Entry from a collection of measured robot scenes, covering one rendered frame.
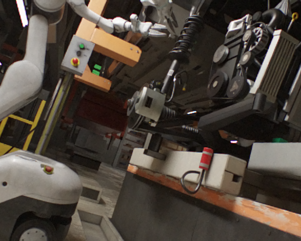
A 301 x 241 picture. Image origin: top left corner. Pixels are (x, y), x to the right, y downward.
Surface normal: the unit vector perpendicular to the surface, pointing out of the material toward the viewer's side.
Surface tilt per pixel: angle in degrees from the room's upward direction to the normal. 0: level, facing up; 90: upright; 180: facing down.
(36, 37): 90
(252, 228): 90
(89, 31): 90
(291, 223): 90
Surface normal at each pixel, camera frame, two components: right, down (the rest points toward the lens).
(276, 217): -0.89, -0.35
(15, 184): 0.39, -0.08
